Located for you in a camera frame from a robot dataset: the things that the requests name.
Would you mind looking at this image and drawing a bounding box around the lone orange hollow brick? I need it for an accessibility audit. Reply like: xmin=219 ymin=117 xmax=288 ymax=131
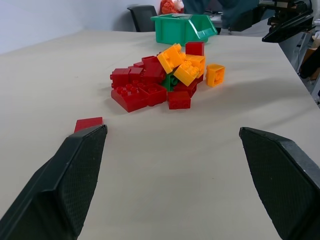
xmin=205 ymin=63 xmax=226 ymax=88

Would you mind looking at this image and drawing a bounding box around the person in dark blue clothes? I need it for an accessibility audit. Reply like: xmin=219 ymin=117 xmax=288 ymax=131
xmin=183 ymin=0 xmax=261 ymax=33

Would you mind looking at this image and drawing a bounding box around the green plastic storage bin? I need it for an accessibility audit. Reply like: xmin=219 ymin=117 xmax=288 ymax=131
xmin=150 ymin=14 xmax=218 ymax=45

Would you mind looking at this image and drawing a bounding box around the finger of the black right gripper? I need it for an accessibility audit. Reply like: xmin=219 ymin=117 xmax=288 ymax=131
xmin=261 ymin=15 xmax=317 ymax=43
xmin=267 ymin=9 xmax=314 ymax=26

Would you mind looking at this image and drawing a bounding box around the orange red plastic bag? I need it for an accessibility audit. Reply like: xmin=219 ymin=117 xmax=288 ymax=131
xmin=159 ymin=0 xmax=185 ymax=15

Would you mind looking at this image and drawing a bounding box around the green plastic building brick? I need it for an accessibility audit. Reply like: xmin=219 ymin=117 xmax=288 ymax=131
xmin=159 ymin=72 xmax=181 ymax=92

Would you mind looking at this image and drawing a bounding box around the orange plastic building brick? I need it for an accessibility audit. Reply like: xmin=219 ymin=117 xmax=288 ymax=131
xmin=156 ymin=43 xmax=187 ymax=75

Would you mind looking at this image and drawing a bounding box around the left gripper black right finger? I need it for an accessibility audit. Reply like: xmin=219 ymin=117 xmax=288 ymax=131
xmin=238 ymin=126 xmax=320 ymax=240

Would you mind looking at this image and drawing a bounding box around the black office chair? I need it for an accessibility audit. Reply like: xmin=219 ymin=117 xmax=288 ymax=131
xmin=126 ymin=4 xmax=159 ymax=33

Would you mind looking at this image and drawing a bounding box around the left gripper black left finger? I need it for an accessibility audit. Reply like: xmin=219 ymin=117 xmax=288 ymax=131
xmin=0 ymin=124 xmax=108 ymax=240

